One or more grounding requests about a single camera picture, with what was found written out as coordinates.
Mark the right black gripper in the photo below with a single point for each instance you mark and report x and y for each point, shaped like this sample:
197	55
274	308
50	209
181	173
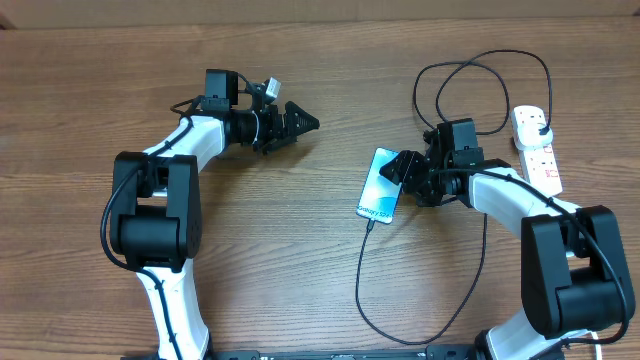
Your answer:
408	170

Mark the white power strip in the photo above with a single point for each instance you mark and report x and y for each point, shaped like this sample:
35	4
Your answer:
539	166

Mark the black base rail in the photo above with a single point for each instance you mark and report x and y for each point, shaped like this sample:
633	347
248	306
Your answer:
350	354

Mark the white charger plug adapter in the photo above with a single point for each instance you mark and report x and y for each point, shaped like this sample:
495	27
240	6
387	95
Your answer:
531	137

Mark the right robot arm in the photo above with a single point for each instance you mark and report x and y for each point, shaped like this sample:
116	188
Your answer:
575	282

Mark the Samsung Galaxy smartphone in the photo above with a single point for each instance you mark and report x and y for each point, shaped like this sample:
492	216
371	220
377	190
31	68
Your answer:
379	196

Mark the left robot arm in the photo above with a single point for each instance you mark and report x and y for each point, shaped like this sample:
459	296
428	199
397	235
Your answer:
152	222

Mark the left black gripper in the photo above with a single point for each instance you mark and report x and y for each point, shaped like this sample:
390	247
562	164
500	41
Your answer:
277	135

